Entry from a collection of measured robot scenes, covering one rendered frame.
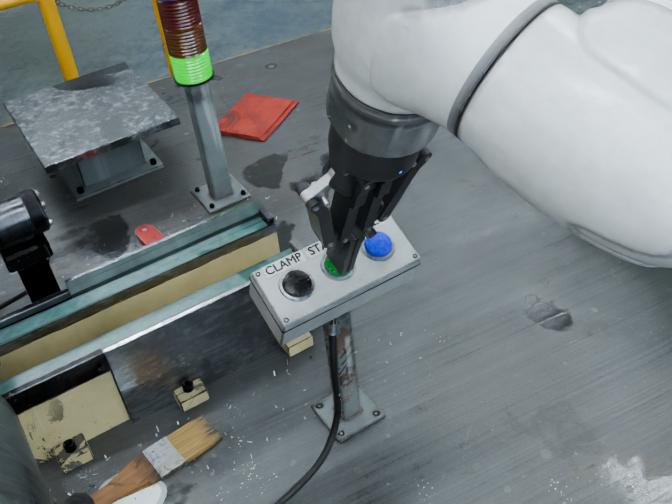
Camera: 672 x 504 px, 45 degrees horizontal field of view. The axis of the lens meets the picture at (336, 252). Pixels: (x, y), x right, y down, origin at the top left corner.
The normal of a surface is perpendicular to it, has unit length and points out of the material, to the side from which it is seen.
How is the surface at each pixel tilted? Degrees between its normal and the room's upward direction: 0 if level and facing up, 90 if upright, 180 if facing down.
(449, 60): 79
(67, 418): 90
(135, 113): 0
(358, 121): 101
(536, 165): 86
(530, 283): 0
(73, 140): 0
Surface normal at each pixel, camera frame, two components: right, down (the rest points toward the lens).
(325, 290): 0.13, -0.48
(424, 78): -0.62, 0.62
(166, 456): -0.09, -0.76
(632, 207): -0.41, 0.45
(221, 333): 0.53, 0.51
